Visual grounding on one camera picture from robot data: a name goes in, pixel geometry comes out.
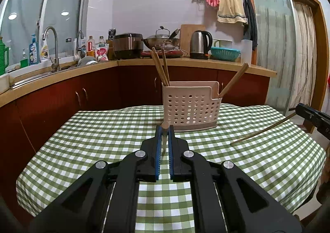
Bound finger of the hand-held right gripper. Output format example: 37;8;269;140
295;103;330;140

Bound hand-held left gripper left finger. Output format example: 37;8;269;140
29;125;164;233

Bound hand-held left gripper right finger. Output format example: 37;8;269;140
167;125;303;233

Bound white perforated utensil holder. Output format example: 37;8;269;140
162;81;223;133

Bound striped curtain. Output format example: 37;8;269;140
289;2;320;112

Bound green checkered tablecloth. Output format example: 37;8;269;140
16;103;326;233

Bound wooden framed glass door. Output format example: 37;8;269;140
240;0;330;120

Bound white plastic bottle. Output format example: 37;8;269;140
241;39;252;65

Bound teal plastic colander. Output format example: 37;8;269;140
210;48;241;62

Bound wooden kitchen countertop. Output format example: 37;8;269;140
0;57;277;107

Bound red induction cooktop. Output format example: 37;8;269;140
140;50;187;58

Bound dark hanging cloth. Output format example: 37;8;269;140
243;0;258;51

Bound green white mug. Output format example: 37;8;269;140
213;39;232;49

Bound steel electric kettle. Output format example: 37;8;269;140
189;30;213;60

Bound black silver rice cooker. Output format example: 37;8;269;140
113;33;144;59

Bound steel wok with lid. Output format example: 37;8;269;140
143;26;181;50

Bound wooden knife block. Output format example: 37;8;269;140
107;29;116;60

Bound pink white refill pouch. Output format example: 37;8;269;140
95;43;109;62

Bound dishes beside sink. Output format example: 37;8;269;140
77;55;98;67

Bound wooden cutting board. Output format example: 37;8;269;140
180;24;207;53

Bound cream hanging towel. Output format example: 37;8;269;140
217;0;248;25

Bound small steel faucet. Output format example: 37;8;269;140
77;31;85;54

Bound tall steel kitchen faucet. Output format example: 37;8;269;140
42;26;61;71

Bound yellow label spray bottle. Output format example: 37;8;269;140
40;33;51;62

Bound blue dish soap bottle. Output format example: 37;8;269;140
29;34;40;65

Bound green plastic jug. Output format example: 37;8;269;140
0;39;10;76

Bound sliding glass window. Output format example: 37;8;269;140
0;0;87;73

